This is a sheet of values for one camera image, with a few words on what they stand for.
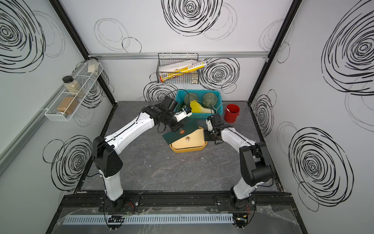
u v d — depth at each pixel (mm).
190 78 863
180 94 1156
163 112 629
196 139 937
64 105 669
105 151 456
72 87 707
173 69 870
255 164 458
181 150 889
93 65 864
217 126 732
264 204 736
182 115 728
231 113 1003
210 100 1082
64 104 678
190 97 1082
